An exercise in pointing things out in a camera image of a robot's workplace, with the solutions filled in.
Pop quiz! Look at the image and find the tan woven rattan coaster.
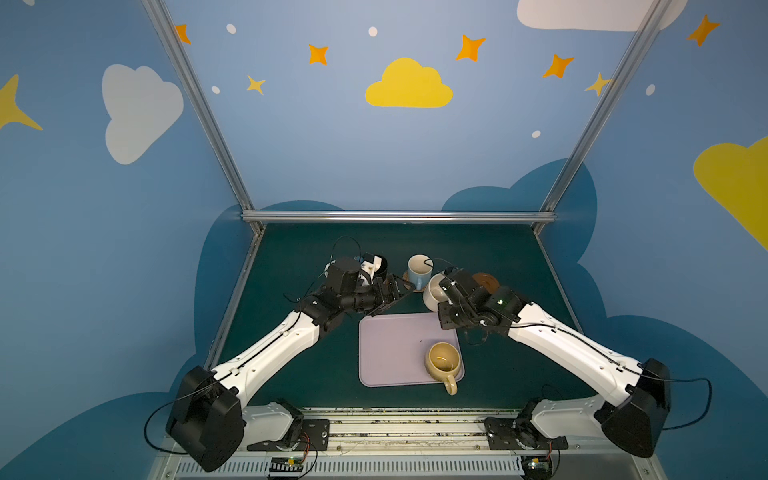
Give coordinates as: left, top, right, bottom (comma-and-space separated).
402, 271, 432, 293

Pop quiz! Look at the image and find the cream mug blue handle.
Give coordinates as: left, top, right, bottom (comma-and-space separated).
407, 254, 434, 291

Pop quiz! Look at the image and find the white cream ceramic mug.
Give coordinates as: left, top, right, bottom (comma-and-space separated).
423, 273, 448, 312

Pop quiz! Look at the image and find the small brown wooden coaster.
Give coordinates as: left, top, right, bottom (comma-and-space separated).
472, 272, 500, 294

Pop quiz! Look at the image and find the yellow ceramic mug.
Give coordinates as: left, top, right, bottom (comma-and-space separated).
425, 342, 462, 396

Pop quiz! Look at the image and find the black ceramic mug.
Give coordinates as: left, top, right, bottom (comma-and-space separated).
374, 256, 388, 278

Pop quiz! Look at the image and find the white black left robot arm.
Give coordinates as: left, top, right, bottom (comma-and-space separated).
165, 255, 416, 472

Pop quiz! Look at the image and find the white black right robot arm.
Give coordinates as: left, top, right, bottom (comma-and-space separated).
438, 267, 671, 458

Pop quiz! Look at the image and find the lilac plastic tray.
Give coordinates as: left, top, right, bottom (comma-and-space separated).
358, 312, 459, 388

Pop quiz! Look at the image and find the right small circuit board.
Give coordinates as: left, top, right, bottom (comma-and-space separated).
521, 457, 554, 480

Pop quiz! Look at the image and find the small circuit board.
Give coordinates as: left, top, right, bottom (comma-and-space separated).
521, 457, 554, 480
267, 457, 305, 479

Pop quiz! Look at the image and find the left small circuit board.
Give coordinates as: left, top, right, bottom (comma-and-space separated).
267, 457, 305, 479

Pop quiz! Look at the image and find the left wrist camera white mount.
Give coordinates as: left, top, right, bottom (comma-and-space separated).
360, 253, 384, 285

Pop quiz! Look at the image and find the horizontal aluminium back rail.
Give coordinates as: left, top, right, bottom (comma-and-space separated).
241, 210, 556, 224

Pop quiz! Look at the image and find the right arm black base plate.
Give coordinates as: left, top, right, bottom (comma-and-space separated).
483, 417, 569, 451

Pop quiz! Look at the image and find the front aluminium base frame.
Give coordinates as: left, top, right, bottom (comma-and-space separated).
148, 407, 666, 479

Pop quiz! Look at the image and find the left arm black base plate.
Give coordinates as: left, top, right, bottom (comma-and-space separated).
246, 418, 330, 452

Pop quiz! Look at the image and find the right aluminium corner post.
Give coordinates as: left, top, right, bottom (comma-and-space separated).
532, 0, 673, 237

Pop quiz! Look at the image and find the aluminium corner post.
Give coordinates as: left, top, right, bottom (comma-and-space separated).
532, 0, 673, 237
141, 0, 254, 213

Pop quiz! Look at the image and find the left aluminium corner post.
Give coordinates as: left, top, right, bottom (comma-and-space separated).
141, 0, 254, 213

